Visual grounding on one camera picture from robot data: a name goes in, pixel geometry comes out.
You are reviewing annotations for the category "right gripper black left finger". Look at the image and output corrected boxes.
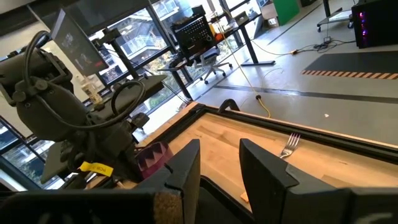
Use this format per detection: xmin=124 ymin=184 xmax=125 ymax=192
xmin=0 ymin=139 xmax=201 ymax=224

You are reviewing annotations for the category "black curved arm cable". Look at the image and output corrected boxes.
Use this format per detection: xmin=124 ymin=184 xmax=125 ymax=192
xmin=23 ymin=30 xmax=50 ymax=88

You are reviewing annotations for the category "peach-handled spoon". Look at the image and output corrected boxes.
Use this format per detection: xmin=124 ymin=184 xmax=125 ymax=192
xmin=240 ymin=133 xmax=302 ymax=203

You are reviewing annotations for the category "green board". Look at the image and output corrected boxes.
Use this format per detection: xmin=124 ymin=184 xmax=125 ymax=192
xmin=273 ymin=0 xmax=301 ymax=26

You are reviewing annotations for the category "black computer tower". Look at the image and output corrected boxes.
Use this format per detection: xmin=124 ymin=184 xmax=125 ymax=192
xmin=351 ymin=0 xmax=398 ymax=49

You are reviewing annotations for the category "black tilted monitor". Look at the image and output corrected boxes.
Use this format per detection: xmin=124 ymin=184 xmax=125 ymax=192
xmin=50 ymin=8 xmax=109 ymax=77

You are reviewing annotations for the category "white office chair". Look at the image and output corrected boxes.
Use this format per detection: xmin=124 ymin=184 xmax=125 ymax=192
xmin=194 ymin=46 xmax=233 ymax=85

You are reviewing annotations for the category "long black desk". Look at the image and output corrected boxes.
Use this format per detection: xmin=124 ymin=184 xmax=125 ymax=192
xmin=157 ymin=12 xmax=277 ymax=100

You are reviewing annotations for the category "black striped floor mat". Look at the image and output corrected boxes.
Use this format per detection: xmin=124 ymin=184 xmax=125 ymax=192
xmin=300 ymin=50 xmax=398 ymax=80

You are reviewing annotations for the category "yellow cable label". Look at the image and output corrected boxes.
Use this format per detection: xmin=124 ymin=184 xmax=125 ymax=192
xmin=79 ymin=161 xmax=114 ymax=177

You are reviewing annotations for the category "black table edge frame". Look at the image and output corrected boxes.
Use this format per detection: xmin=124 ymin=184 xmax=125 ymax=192
xmin=136 ymin=102 xmax=398 ymax=164

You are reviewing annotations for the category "yellow cable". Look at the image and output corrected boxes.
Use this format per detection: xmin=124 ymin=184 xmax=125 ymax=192
xmin=217 ymin=9 xmax=272 ymax=119

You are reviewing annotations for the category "floor cable bundle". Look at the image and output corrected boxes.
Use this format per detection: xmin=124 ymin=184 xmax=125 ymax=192
xmin=292 ymin=36 xmax=357 ymax=56

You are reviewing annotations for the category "black monitor stand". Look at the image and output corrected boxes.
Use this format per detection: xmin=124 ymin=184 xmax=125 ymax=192
xmin=93 ymin=27 xmax=141 ymax=80

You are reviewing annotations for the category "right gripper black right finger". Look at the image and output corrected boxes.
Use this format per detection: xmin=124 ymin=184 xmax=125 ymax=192
xmin=239 ymin=138 xmax=398 ymax=224

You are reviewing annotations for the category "cardboard box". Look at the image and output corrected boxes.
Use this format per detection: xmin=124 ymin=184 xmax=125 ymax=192
xmin=260 ymin=2 xmax=280 ymax=29

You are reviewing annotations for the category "grey wheeled cart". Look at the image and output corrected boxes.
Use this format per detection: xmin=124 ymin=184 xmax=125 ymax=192
xmin=316 ymin=9 xmax=355 ymax=33

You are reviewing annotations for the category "black tray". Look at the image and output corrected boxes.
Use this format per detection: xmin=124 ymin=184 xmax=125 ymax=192
xmin=198 ymin=175 xmax=254 ymax=224

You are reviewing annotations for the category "purple faceted plastic cup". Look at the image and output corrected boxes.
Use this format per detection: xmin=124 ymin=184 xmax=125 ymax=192
xmin=136 ymin=141 xmax=174 ymax=181

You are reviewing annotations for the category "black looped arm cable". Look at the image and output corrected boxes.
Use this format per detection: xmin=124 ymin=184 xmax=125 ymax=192
xmin=32 ymin=80 xmax=147 ymax=131

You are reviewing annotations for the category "black table clamp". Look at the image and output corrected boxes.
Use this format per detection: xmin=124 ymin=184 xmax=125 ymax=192
xmin=217 ymin=98 xmax=241 ymax=113

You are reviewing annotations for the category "clear plastic bottle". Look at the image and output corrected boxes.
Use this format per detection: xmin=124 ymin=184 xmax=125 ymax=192
xmin=81 ymin=76 xmax=103 ymax=105

